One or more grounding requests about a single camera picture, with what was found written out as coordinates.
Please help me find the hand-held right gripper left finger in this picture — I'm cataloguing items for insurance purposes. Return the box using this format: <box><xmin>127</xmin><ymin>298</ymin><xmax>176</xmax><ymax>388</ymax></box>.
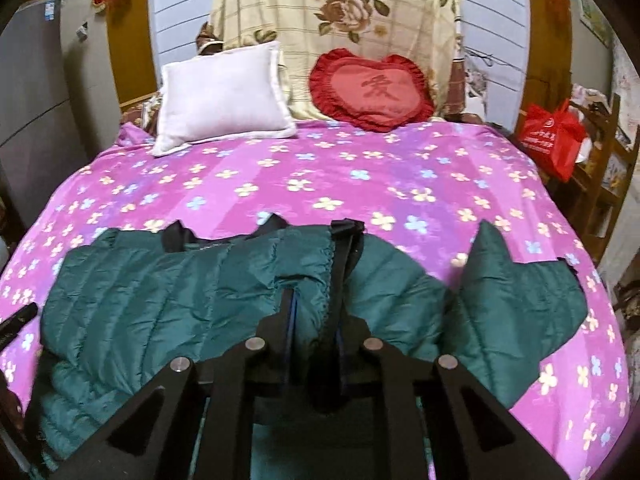
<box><xmin>47</xmin><ymin>287</ymin><xmax>307</xmax><ymax>480</ymax></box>

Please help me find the pink floral bedsheet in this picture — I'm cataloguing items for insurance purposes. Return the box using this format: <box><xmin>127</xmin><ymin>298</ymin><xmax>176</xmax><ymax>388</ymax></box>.
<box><xmin>0</xmin><ymin>117</ymin><xmax>632</xmax><ymax>480</ymax></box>

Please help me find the dark green down jacket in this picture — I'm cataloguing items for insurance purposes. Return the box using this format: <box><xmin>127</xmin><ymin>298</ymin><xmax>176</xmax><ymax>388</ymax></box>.
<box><xmin>25</xmin><ymin>212</ymin><xmax>590</xmax><ymax>480</ymax></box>

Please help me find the white square pillow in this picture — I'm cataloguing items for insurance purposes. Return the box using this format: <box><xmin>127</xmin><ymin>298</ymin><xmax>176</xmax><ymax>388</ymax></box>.
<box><xmin>149</xmin><ymin>40</ymin><xmax>299</xmax><ymax>157</ymax></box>

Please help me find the red heart-shaped pillow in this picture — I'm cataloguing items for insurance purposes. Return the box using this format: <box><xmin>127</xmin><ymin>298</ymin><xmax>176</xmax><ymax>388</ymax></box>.
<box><xmin>308</xmin><ymin>48</ymin><xmax>436</xmax><ymax>134</ymax></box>

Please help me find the grey refrigerator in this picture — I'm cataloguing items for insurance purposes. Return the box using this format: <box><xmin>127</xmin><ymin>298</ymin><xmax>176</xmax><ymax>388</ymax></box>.
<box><xmin>0</xmin><ymin>0</ymin><xmax>81</xmax><ymax>241</ymax></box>

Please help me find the dark wall wire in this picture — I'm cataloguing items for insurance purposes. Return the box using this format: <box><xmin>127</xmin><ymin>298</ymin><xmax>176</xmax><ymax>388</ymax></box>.
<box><xmin>462</xmin><ymin>47</ymin><xmax>522</xmax><ymax>70</ymax></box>

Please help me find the wooden chair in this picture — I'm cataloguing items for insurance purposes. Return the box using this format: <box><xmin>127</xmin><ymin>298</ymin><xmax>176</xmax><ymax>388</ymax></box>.
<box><xmin>515</xmin><ymin>92</ymin><xmax>640</xmax><ymax>261</ymax></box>

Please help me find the red plastic bag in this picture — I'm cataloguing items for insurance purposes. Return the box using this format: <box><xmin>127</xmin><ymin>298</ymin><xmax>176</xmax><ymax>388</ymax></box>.
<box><xmin>516</xmin><ymin>99</ymin><xmax>587</xmax><ymax>183</ymax></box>

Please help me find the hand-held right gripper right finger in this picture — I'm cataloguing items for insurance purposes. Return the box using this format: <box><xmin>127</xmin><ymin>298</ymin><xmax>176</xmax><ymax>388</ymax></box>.
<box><xmin>307</xmin><ymin>310</ymin><xmax>571</xmax><ymax>480</ymax></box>

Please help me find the cream rose-print blanket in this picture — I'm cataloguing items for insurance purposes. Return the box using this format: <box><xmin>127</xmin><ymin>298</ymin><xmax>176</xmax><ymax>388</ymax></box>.
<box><xmin>207</xmin><ymin>0</ymin><xmax>463</xmax><ymax>123</ymax></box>

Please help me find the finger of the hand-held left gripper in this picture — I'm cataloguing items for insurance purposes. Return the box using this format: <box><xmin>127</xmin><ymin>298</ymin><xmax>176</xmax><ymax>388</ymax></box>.
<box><xmin>0</xmin><ymin>302</ymin><xmax>39</xmax><ymax>351</ymax></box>

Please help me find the wall poster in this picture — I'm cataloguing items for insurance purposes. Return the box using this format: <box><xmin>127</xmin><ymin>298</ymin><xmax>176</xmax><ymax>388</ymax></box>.
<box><xmin>579</xmin><ymin>0</ymin><xmax>617</xmax><ymax>48</ymax></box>

